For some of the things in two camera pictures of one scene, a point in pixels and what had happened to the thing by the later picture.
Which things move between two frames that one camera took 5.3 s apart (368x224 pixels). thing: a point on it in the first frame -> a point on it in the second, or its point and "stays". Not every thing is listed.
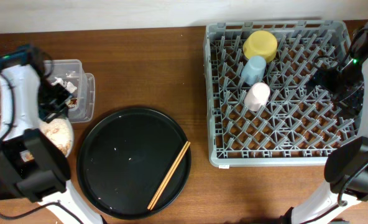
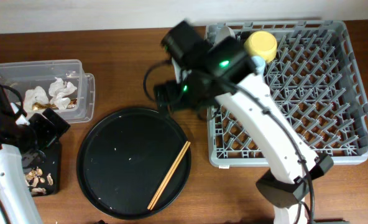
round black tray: (125, 158) stays
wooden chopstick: (155, 196) stays
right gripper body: (324, 82) -> (163, 93)
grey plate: (61, 132) -> (222, 32)
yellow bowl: (260, 43) stays
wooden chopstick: (171, 175) stays
